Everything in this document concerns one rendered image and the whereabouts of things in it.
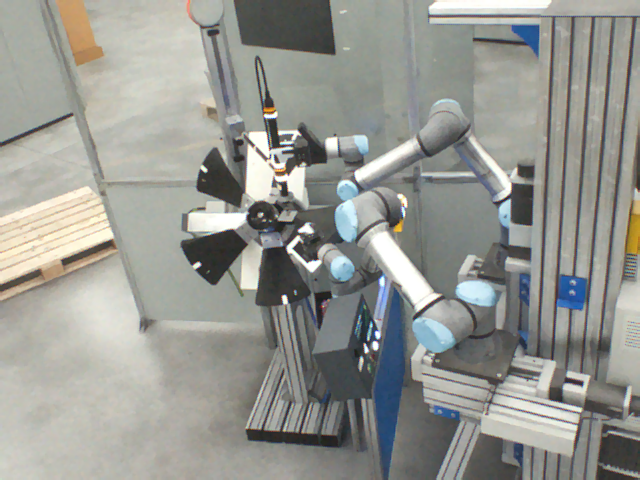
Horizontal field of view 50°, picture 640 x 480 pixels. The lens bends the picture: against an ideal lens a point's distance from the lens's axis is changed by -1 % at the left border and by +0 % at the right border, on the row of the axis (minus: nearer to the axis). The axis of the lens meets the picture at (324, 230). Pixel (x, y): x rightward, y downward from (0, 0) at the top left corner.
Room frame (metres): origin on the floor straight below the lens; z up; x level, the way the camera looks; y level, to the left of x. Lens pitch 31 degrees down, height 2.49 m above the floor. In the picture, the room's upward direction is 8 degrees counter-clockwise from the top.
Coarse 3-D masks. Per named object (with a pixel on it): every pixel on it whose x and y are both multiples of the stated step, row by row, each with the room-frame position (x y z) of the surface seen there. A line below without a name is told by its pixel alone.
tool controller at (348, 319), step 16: (336, 304) 1.67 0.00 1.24; (352, 304) 1.64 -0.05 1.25; (336, 320) 1.59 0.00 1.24; (352, 320) 1.56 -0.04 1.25; (368, 320) 1.64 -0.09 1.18; (320, 336) 1.54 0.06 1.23; (336, 336) 1.51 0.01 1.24; (352, 336) 1.50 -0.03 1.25; (368, 336) 1.59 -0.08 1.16; (320, 352) 1.47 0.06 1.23; (336, 352) 1.45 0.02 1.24; (352, 352) 1.46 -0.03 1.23; (320, 368) 1.47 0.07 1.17; (336, 368) 1.46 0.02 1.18; (352, 368) 1.44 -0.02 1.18; (336, 384) 1.46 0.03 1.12; (352, 384) 1.44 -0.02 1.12; (368, 384) 1.45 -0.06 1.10; (336, 400) 1.46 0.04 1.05
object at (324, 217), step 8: (320, 208) 2.38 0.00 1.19; (328, 208) 2.37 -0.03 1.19; (336, 208) 2.36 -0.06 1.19; (296, 216) 2.33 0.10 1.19; (304, 216) 2.32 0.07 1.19; (312, 216) 2.31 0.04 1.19; (320, 216) 2.31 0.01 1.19; (328, 216) 2.31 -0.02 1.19; (304, 224) 2.27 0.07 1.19; (320, 224) 2.26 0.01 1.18; (328, 224) 2.26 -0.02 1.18; (328, 232) 2.22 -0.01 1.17
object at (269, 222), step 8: (264, 200) 2.36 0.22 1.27; (248, 208) 2.36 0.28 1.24; (256, 208) 2.35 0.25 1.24; (264, 208) 2.34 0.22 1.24; (272, 208) 2.33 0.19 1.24; (280, 208) 2.42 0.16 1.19; (248, 216) 2.34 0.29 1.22; (256, 216) 2.34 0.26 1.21; (264, 216) 2.33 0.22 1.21; (272, 216) 2.31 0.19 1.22; (248, 224) 2.32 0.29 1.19; (256, 224) 2.31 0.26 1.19; (264, 224) 2.31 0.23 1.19; (272, 224) 2.30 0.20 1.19; (264, 232) 2.32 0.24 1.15; (280, 232) 2.36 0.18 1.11
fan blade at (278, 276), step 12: (264, 252) 2.25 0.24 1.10; (276, 252) 2.27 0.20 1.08; (264, 264) 2.22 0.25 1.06; (276, 264) 2.23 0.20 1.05; (288, 264) 2.25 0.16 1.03; (264, 276) 2.19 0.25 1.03; (276, 276) 2.20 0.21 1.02; (288, 276) 2.21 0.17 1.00; (300, 276) 2.23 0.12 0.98; (264, 288) 2.16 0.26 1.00; (276, 288) 2.16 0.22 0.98; (288, 288) 2.17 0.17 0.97; (300, 288) 2.19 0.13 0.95; (264, 300) 2.13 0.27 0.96; (276, 300) 2.13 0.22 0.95; (288, 300) 2.14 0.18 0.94
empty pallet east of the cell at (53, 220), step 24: (72, 192) 5.16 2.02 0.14; (24, 216) 4.84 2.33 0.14; (48, 216) 4.79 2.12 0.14; (72, 216) 4.72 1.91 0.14; (96, 216) 4.67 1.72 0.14; (0, 240) 4.49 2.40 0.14; (24, 240) 4.44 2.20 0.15; (48, 240) 4.39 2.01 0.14; (72, 240) 4.34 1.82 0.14; (96, 240) 4.28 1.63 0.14; (0, 264) 4.13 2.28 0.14; (24, 264) 4.08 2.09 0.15; (48, 264) 4.07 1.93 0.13; (72, 264) 4.20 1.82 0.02; (24, 288) 3.98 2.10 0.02
